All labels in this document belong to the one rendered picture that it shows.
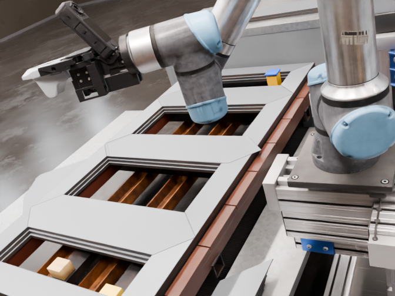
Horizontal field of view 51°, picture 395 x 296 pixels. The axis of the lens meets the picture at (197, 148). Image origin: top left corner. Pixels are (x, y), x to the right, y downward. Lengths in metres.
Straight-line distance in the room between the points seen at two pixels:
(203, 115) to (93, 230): 0.74
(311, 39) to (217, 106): 1.42
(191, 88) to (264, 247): 0.74
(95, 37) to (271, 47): 1.55
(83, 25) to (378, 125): 0.53
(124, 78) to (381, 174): 0.57
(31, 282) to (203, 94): 0.83
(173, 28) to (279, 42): 1.50
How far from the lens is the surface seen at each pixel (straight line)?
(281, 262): 1.29
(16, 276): 1.40
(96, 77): 0.75
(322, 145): 0.97
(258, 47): 2.23
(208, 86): 0.73
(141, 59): 0.72
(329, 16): 0.72
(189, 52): 0.71
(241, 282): 1.21
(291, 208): 1.09
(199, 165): 1.51
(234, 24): 0.83
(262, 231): 1.40
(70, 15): 0.75
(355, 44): 0.73
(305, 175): 0.98
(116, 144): 1.87
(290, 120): 1.68
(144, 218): 1.33
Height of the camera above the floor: 1.61
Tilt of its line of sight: 28 degrees down
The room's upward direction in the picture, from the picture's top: 18 degrees counter-clockwise
